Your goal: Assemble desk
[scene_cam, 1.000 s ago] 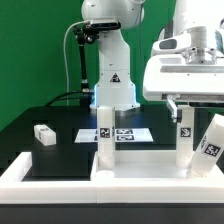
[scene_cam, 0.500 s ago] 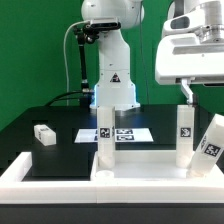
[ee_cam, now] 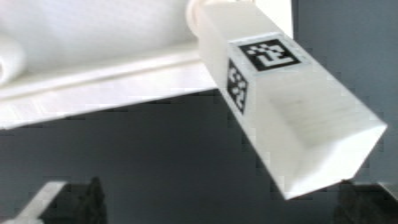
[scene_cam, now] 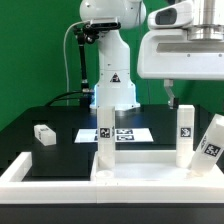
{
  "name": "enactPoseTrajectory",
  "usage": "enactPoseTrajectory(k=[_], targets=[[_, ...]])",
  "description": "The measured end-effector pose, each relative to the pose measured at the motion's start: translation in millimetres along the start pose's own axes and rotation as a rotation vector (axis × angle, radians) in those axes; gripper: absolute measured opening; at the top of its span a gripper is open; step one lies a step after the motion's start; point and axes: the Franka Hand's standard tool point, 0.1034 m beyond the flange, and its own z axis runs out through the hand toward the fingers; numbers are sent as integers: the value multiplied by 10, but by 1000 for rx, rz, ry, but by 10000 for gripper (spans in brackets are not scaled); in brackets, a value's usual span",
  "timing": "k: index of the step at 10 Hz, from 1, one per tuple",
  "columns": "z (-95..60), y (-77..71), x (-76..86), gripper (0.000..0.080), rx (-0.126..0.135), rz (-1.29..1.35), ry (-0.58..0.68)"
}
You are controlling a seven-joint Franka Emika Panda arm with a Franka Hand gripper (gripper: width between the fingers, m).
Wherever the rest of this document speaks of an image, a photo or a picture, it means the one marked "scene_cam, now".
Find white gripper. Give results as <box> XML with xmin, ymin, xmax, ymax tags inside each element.
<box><xmin>137</xmin><ymin>1</ymin><xmax>224</xmax><ymax>109</ymax></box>

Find white desk tabletop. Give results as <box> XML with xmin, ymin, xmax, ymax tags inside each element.
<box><xmin>90</xmin><ymin>150</ymin><xmax>224</xmax><ymax>186</ymax></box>

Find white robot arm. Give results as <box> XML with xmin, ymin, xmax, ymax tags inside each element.
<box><xmin>80</xmin><ymin>0</ymin><xmax>224</xmax><ymax>111</ymax></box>

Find marker tag sheet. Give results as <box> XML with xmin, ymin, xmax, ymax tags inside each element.
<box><xmin>75</xmin><ymin>128</ymin><xmax>153</xmax><ymax>143</ymax></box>

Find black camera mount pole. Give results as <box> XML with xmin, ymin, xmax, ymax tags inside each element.
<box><xmin>73</xmin><ymin>26</ymin><xmax>93</xmax><ymax>107</ymax></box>

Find black camera on mount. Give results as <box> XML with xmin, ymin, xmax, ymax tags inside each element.
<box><xmin>83</xmin><ymin>22</ymin><xmax>121</xmax><ymax>35</ymax></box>

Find white camera cable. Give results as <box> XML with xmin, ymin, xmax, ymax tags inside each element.
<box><xmin>63</xmin><ymin>20</ymin><xmax>91</xmax><ymax>93</ymax></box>

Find black cables on table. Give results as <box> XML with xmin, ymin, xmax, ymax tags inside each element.
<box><xmin>44</xmin><ymin>90</ymin><xmax>84</xmax><ymax>107</ymax></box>

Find white U-shaped fence frame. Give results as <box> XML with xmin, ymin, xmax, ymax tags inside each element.
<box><xmin>0</xmin><ymin>152</ymin><xmax>224</xmax><ymax>204</ymax></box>

